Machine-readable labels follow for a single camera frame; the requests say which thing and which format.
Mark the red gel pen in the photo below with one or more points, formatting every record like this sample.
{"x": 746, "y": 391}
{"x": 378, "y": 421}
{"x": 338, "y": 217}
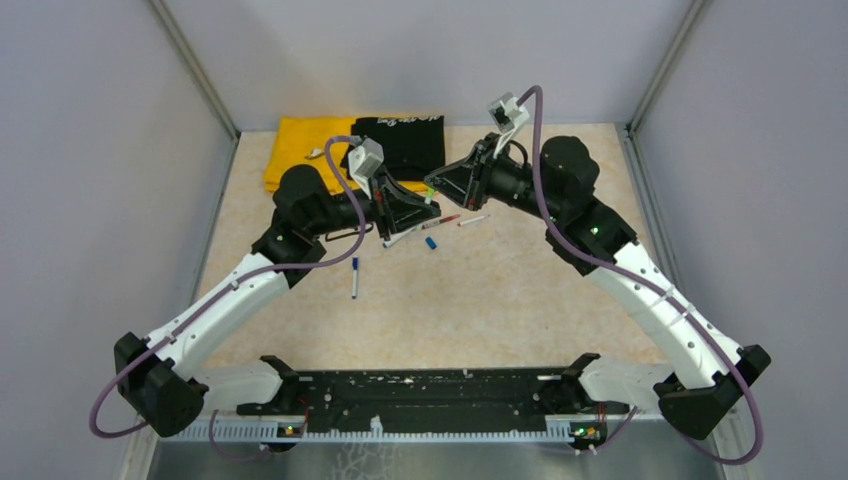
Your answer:
{"x": 438, "y": 222}

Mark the yellow folded shirt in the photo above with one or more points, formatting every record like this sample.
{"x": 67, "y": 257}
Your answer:
{"x": 301, "y": 141}

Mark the black folded shirt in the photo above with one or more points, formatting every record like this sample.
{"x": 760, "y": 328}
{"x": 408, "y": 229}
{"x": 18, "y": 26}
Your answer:
{"x": 412, "y": 146}

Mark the white red-tipped pen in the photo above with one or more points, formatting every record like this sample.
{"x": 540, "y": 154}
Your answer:
{"x": 473, "y": 220}

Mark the large white blue marker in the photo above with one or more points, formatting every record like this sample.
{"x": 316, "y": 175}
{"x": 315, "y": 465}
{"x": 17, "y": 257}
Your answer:
{"x": 395, "y": 239}

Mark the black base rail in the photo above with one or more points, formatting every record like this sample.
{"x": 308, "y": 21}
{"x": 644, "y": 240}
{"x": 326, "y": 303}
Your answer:
{"x": 436, "y": 404}

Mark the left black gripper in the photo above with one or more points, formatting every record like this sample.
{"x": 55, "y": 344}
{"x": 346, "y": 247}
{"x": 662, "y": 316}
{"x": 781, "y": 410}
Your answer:
{"x": 381, "y": 209}

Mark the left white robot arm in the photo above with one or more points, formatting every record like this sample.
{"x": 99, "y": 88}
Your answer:
{"x": 161, "y": 374}

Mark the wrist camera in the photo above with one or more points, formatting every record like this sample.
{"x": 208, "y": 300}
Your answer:
{"x": 364, "y": 160}
{"x": 509, "y": 118}

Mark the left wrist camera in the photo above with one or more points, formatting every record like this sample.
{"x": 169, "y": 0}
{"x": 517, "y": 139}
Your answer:
{"x": 364, "y": 160}

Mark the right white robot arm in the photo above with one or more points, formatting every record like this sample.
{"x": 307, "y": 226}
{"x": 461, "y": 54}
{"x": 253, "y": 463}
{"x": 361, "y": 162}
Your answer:
{"x": 704, "y": 373}

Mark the white blue-ended marker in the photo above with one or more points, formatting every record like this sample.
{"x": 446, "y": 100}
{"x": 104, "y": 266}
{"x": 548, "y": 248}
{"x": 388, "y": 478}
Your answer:
{"x": 355, "y": 277}

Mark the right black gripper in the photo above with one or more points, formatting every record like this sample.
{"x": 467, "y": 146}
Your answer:
{"x": 480, "y": 163}

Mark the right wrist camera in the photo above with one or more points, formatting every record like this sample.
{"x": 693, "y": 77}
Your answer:
{"x": 509, "y": 118}

